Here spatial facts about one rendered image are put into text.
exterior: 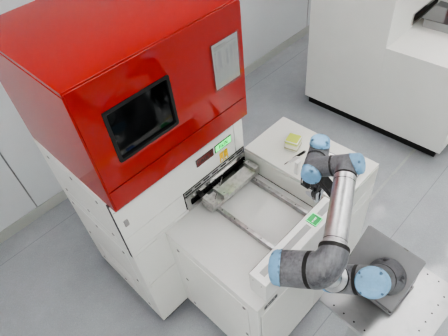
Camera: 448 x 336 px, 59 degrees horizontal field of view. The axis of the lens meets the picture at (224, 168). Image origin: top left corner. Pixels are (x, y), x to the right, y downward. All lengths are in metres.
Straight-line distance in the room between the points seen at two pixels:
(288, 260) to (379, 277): 0.44
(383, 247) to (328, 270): 0.62
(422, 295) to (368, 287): 0.40
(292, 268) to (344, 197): 0.29
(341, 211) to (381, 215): 1.90
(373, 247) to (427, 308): 0.33
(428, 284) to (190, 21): 1.47
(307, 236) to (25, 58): 1.33
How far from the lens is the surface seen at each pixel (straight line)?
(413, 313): 1.92
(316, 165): 1.46
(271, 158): 2.15
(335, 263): 1.24
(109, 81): 1.40
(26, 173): 3.35
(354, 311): 1.86
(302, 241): 1.83
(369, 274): 1.61
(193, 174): 1.99
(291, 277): 1.27
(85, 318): 2.96
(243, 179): 2.17
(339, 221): 1.30
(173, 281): 2.45
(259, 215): 2.09
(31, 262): 3.37
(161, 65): 1.51
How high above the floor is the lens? 2.49
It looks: 46 degrees down
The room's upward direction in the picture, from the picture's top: 8 degrees counter-clockwise
